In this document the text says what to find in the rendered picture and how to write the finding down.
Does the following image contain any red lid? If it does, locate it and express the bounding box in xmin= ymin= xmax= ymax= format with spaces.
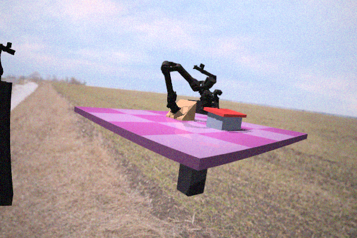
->
xmin=204 ymin=107 xmax=247 ymax=118

